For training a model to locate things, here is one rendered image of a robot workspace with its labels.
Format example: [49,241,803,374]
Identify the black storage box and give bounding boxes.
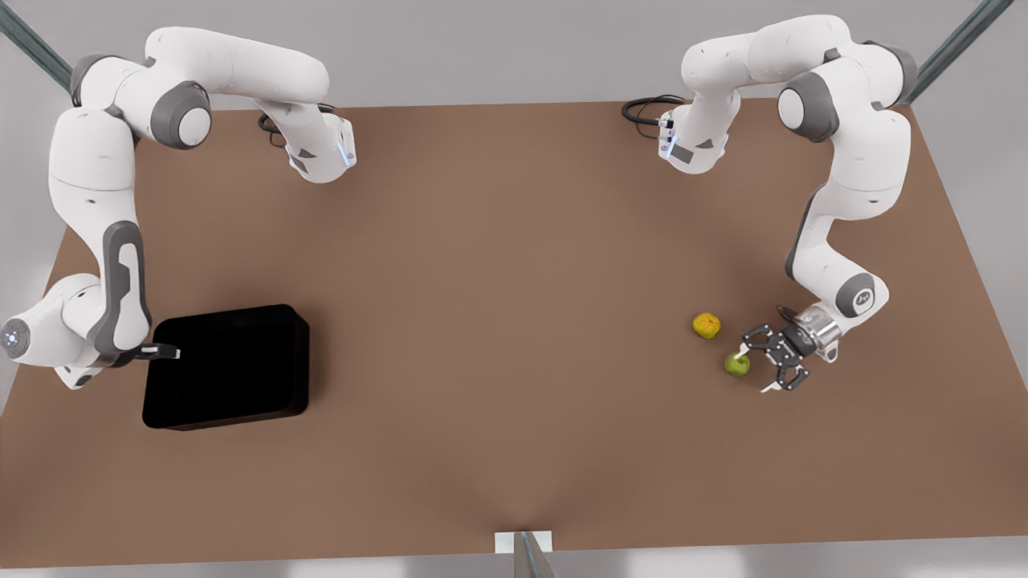
[142,303,311,432]

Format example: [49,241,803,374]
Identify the black cable loop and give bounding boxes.
[258,102,338,150]
[621,95,688,142]

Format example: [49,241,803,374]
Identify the silver frame post with foot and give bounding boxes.
[494,529,556,578]

